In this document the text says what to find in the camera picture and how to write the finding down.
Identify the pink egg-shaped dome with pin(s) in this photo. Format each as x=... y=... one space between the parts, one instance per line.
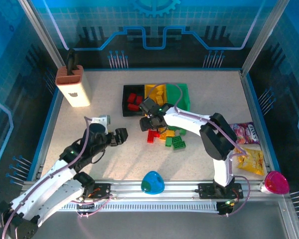
x=276 y=184

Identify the green plastic bin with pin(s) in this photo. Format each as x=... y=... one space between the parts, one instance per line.
x=185 y=97

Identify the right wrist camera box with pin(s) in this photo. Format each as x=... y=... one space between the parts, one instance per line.
x=148 y=104

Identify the black plastic bin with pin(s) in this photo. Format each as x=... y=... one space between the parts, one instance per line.
x=125 y=112

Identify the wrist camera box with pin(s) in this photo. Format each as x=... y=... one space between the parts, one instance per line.
x=148 y=104
x=102 y=119

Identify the black controller board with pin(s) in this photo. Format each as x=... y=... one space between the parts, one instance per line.
x=226 y=207

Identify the purple candy bag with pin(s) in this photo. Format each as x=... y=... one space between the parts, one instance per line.
x=246 y=132

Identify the white knife block, terracotta top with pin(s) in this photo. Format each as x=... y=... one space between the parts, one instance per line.
x=74 y=92

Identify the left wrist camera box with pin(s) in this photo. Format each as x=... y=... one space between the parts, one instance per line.
x=102 y=119

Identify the yellow snack bag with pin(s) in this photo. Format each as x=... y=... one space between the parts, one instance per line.
x=253 y=161

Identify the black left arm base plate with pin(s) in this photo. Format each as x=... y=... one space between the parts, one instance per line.
x=102 y=189

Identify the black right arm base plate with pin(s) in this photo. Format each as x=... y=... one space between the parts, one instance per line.
x=205 y=190

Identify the yellow lego brick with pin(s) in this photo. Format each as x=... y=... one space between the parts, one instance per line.
x=155 y=96
x=160 y=100
x=163 y=137
x=170 y=134
x=161 y=92

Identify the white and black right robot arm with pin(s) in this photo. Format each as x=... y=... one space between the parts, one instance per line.
x=187 y=119

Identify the aluminium mounting rail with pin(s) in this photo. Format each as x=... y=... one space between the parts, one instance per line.
x=182 y=189

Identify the blue egg-shaped dome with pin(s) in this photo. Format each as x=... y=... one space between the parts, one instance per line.
x=152 y=183

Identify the aluminium frame post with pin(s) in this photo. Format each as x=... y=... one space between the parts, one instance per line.
x=41 y=27
x=266 y=27

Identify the yellow plastic bin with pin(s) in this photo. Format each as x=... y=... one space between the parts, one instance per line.
x=149 y=88

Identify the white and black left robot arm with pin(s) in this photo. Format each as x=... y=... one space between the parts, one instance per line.
x=64 y=194

